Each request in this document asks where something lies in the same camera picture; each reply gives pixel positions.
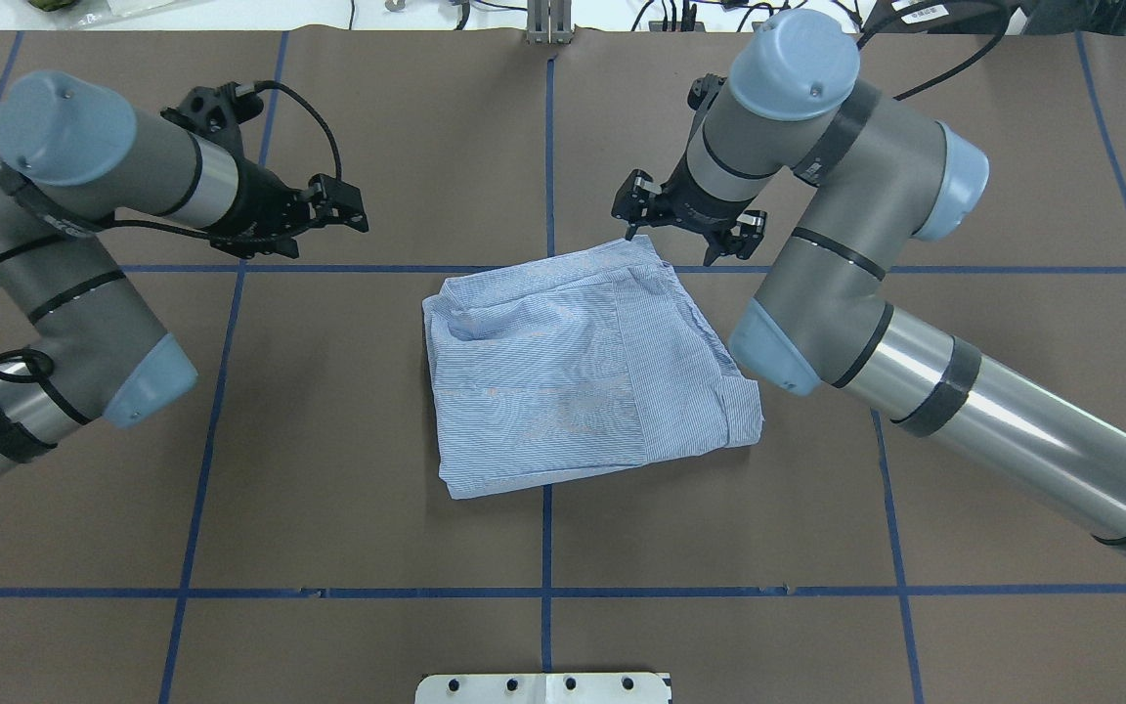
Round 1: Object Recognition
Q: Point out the light blue striped shirt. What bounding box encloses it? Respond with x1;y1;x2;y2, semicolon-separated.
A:
421;237;763;500

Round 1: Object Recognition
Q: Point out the green cloth bundle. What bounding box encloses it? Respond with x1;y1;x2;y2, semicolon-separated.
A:
27;0;80;14

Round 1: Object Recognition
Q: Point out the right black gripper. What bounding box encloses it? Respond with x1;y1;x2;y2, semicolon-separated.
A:
609;155;768;267

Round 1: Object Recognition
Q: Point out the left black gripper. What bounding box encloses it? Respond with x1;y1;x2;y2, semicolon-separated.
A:
206;161;370;259

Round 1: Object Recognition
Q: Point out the aluminium frame post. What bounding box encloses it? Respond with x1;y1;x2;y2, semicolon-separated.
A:
526;0;575;45

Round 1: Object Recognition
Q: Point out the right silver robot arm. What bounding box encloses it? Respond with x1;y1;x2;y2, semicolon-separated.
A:
611;8;1126;558

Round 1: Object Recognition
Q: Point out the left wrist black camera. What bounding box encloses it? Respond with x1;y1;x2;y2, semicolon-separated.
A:
159;83;265;155

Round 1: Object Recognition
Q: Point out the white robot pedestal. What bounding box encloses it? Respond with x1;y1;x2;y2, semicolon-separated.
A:
414;672;673;703

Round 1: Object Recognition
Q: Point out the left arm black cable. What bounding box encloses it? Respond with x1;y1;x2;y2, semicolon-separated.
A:
0;80;345;426

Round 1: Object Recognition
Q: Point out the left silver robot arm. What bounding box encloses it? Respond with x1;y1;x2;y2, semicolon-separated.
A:
0;70;369;476

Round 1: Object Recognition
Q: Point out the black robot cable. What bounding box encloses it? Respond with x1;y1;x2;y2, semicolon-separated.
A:
856;0;1018;104

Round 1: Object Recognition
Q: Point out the black machine with label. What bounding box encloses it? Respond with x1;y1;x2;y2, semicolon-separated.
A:
858;1;1126;36

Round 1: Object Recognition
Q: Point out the clear plastic bag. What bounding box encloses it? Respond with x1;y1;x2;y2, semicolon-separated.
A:
70;0;182;28

